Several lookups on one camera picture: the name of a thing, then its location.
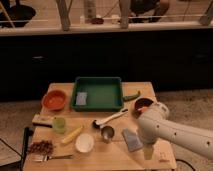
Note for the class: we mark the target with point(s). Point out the white small bowl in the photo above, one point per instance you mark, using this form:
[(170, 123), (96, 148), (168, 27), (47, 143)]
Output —
[(84, 143)]

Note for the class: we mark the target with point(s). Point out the black round chair base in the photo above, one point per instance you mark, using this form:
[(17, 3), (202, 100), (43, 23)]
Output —
[(19, 16)]

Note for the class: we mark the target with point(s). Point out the grey towel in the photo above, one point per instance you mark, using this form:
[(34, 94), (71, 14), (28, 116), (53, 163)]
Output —
[(132, 140)]

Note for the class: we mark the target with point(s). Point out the dark brown bowl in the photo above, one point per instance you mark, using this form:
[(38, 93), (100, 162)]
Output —
[(141, 102)]

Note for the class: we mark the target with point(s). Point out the small metal cup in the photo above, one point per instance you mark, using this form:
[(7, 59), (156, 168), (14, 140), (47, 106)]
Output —
[(107, 132)]

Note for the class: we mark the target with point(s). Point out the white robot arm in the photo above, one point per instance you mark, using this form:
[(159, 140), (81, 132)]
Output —
[(153, 123)]

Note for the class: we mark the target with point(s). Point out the yellow corn cob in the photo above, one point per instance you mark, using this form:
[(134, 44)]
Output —
[(70, 137)]

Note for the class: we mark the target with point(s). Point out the person sitting in background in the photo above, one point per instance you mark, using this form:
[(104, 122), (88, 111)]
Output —
[(160, 7)]

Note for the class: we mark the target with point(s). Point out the silver fork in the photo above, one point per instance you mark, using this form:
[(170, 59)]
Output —
[(43, 158)]

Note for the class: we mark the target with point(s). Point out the green plastic cup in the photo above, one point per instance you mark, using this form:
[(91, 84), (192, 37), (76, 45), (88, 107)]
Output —
[(59, 125)]

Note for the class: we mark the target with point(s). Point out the green plastic tray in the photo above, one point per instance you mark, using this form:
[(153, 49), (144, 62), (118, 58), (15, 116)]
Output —
[(104, 94)]

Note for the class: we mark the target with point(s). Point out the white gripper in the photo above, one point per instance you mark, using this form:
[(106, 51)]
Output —
[(149, 140)]

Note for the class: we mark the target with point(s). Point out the orange bowl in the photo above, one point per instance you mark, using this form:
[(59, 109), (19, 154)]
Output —
[(54, 100)]

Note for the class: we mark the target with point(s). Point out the black table clamp stand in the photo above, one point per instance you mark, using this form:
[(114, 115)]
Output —
[(27, 134)]

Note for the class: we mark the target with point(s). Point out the grey sponge in tray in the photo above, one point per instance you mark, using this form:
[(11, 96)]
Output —
[(81, 98)]

